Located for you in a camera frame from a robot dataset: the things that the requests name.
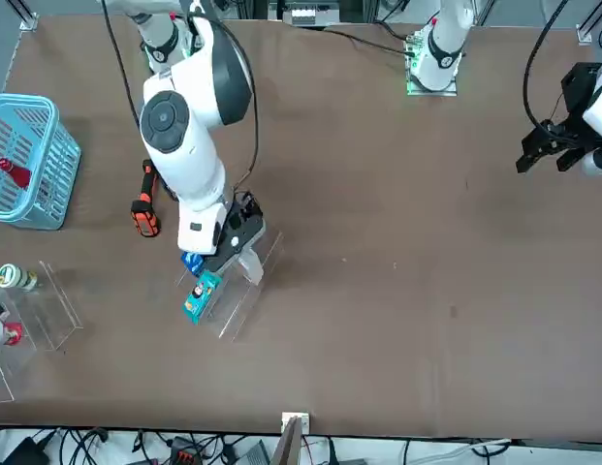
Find clear stepped snack shelf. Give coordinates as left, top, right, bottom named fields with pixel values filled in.
left=174, top=227, right=285, bottom=343

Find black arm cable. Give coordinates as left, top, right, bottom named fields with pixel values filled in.
left=522, top=0, right=571, bottom=130
left=100, top=0, right=261, bottom=191

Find light blue shopping basket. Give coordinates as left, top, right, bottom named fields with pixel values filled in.
left=0, top=93, right=82, bottom=231

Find red Coca-Cola bottle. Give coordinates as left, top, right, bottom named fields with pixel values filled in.
left=0, top=157, right=31, bottom=189

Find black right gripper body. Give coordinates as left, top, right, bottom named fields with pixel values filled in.
left=203, top=207, right=268, bottom=275

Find grey hub orange ports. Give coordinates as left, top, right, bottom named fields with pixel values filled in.
left=168, top=434, right=199, bottom=465

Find aluminium base plate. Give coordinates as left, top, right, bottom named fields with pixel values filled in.
left=404, top=31, right=459, bottom=97

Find aluminium table edge post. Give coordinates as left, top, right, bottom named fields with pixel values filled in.
left=273, top=411, right=311, bottom=465

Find white cookie box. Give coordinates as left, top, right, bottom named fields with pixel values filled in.
left=236, top=250, right=266, bottom=287

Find aluminium frame profile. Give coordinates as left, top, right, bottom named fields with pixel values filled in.
left=574, top=0, right=602, bottom=45
left=9, top=0, right=40, bottom=31

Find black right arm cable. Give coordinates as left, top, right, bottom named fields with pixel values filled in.
left=100, top=0, right=261, bottom=191

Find orange black barcode scanner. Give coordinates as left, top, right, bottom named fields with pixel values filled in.
left=129, top=158, right=163, bottom=238

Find grey power strip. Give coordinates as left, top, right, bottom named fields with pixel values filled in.
left=286, top=2, right=331, bottom=26

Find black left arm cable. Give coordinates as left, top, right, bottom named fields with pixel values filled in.
left=522, top=0, right=571, bottom=130

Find black base cable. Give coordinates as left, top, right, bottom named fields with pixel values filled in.
left=323, top=26, right=418, bottom=55

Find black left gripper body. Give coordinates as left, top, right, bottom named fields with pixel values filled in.
left=560, top=61, right=602, bottom=128

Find teal snack packet red figure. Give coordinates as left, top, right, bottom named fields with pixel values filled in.
left=182, top=268, right=224, bottom=326

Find white cable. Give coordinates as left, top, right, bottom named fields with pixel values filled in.
left=410, top=437, right=514, bottom=465

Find clear stepped bottle shelf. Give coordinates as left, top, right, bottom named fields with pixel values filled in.
left=0, top=260, right=84, bottom=404

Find black power brick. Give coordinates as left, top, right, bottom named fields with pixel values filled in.
left=0, top=435, right=50, bottom=465

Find white bottle green lid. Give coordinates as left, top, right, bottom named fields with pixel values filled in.
left=0, top=263, right=40, bottom=293

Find red lidded jar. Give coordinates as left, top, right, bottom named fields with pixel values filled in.
left=0, top=317, right=24, bottom=347

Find blue Oreo cookie pack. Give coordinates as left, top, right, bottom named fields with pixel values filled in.
left=179, top=250, right=206, bottom=278

